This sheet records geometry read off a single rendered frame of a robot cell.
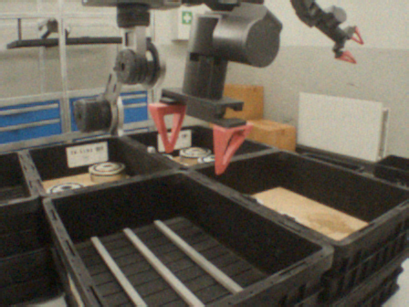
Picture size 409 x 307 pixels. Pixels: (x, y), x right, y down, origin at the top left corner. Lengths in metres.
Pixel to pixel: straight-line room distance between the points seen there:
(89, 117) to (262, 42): 1.43
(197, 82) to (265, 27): 0.12
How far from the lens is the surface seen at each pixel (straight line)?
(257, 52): 0.39
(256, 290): 0.38
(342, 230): 0.74
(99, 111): 1.78
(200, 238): 0.68
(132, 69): 1.34
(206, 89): 0.45
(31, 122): 2.72
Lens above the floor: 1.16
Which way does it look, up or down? 16 degrees down
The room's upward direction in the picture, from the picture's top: straight up
